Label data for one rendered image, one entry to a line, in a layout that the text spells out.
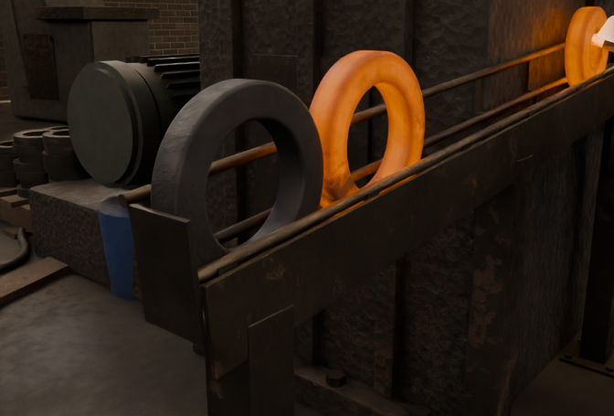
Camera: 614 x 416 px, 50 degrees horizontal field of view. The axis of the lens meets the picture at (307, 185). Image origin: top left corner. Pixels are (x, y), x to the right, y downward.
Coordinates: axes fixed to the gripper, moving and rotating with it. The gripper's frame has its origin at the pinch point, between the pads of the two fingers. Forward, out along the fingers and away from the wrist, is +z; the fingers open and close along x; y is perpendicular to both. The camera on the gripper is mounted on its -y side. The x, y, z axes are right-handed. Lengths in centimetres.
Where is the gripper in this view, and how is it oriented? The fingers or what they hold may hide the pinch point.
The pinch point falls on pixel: (589, 38)
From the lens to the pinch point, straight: 139.2
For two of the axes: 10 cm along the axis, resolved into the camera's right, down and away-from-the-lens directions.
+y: 2.1, -8.9, -4.1
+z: -7.3, -4.2, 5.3
